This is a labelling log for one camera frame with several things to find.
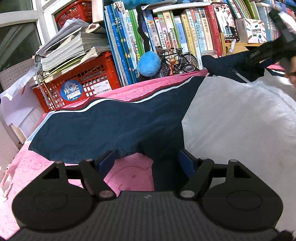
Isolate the navy white track jacket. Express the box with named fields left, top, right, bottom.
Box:
left=29, top=52, right=295, bottom=192

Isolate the pink patterned bed sheet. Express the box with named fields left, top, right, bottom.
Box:
left=0, top=64, right=286, bottom=241

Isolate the row of children's books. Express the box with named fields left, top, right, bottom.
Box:
left=102, top=1, right=295, bottom=86

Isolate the miniature black bicycle model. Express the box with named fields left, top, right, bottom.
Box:
left=153, top=47, right=199, bottom=78

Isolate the red plastic crate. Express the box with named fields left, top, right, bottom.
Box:
left=33, top=51, right=121, bottom=113

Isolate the blue plush ball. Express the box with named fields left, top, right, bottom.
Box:
left=138, top=51, right=161, bottom=77

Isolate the stack of papers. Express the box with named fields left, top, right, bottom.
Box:
left=35, top=19, right=111, bottom=83

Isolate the upper red basket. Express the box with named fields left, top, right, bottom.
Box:
left=54, top=0, right=92, bottom=30

